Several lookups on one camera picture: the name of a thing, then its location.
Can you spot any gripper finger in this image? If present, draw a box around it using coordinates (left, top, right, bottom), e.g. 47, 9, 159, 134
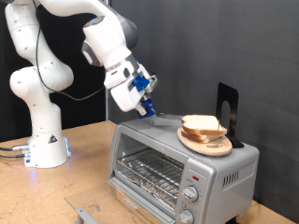
135, 104, 150, 119

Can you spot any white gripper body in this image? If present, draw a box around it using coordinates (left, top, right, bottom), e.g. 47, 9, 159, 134
109, 63, 151, 113

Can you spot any spatula with blue block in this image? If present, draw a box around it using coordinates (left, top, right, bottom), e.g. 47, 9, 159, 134
136, 98, 185, 122

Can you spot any silver oven knob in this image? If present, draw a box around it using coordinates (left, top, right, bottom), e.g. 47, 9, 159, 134
178, 209, 195, 224
181, 186, 200, 203

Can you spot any glass oven door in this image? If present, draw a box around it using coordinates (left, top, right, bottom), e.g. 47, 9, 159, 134
64, 180, 176, 224

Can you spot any silver toaster oven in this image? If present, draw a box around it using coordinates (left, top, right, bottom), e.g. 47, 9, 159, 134
107, 113, 260, 224

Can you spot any vertical metal pole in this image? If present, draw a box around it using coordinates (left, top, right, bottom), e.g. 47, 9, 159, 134
104, 0, 111, 121

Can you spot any round wooden plate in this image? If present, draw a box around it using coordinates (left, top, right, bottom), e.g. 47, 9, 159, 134
177, 125, 234, 158

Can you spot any thin metal pin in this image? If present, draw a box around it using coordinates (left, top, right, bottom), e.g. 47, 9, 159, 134
216, 119, 221, 148

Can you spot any black metal bookend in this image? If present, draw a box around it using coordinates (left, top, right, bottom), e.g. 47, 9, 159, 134
215, 82, 245, 149

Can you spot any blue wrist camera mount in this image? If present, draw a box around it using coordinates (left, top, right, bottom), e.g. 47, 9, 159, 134
132, 69, 159, 94

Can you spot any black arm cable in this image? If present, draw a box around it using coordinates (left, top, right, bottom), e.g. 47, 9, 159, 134
32, 0, 107, 103

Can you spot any wire oven rack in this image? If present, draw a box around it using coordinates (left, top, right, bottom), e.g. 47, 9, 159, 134
116, 148, 185, 209

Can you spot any grey base cable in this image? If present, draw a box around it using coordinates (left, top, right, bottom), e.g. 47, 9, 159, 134
0, 152, 26, 160
0, 144, 31, 153

